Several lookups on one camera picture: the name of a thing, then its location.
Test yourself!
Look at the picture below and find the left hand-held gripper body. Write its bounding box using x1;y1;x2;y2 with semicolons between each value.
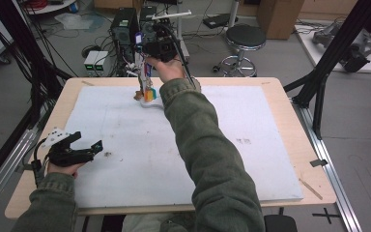
41;127;95;168

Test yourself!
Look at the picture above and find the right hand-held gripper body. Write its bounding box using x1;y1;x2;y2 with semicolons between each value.
151;10;193;64

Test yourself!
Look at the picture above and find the bunch of coloured key tags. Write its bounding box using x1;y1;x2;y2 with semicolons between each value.
134;31;158;103

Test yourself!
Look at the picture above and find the white stand with pole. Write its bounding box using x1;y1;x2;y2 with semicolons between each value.
134;43;166;109

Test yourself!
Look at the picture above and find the person's left hand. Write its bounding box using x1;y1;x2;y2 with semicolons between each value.
45;160;87;180

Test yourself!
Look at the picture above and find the person's right hand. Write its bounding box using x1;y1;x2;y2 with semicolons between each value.
154;56;186;84

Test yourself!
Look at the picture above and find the white table leg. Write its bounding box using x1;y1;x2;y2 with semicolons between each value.
173;0;191;63

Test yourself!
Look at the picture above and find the small black computer tower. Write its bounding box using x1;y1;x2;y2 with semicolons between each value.
138;6;159;43

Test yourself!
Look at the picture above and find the large black computer tower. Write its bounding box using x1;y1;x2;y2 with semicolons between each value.
109;7;140;64

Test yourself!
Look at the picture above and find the white power supply unit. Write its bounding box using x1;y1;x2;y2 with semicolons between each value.
83;50;100;77
94;50;110;77

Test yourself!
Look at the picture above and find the flat black device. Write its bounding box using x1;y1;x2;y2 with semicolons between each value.
202;13;240;30

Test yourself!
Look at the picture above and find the clear plastic sheet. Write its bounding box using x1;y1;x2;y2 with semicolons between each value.
54;12;106;34

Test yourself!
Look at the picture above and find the black round stool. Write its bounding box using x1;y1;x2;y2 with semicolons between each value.
212;24;268;78

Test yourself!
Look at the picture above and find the round white table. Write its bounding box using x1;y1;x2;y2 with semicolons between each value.
21;0;79;16

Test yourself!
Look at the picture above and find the cardboard box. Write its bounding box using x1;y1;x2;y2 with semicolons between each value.
256;0;305;41

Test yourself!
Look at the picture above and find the white table mat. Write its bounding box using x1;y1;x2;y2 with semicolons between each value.
60;84;305;209

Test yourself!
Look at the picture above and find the white platform with machine parts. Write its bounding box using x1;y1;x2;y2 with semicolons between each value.
294;17;371;75

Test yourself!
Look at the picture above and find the black chair part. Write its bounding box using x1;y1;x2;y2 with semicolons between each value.
263;214;300;232

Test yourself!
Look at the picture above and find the thin wooden stick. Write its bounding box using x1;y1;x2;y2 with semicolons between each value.
298;177;324;201

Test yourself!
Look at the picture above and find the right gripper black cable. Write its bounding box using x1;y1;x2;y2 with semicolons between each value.
161;24;197;89

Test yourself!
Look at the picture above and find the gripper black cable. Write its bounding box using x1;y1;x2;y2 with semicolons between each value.
30;137;49;189
161;24;197;89

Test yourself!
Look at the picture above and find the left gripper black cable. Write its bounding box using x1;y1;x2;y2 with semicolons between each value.
30;137;49;189

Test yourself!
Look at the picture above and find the aluminium rail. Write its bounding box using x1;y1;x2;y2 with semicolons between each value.
0;129;41;221
291;96;364;232

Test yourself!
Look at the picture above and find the black metal frame stand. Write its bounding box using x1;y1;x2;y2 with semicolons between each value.
282;0;371;141
0;0;73;194

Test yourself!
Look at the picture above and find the small black rail bracket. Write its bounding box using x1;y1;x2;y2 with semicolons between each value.
309;158;329;168

